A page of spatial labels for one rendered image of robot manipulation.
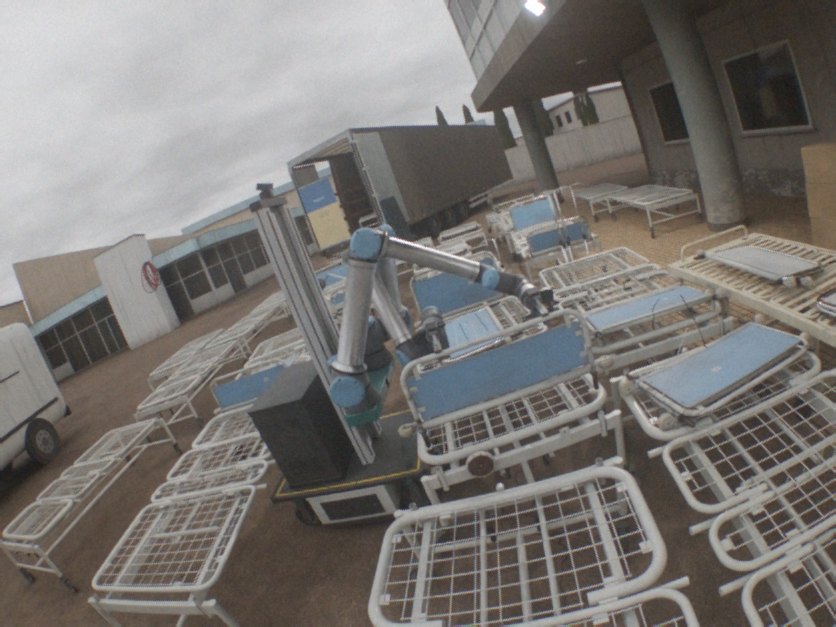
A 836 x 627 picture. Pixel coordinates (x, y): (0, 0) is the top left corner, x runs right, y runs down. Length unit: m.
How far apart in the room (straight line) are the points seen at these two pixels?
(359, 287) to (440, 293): 1.94
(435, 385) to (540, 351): 0.42
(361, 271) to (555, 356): 0.81
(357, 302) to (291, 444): 0.93
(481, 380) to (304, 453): 1.08
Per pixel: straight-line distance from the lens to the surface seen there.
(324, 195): 12.78
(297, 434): 2.22
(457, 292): 3.55
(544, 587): 1.86
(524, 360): 1.62
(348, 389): 1.74
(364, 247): 1.62
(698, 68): 5.96
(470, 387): 1.63
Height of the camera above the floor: 1.54
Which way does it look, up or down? 15 degrees down
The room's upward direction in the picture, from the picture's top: 20 degrees counter-clockwise
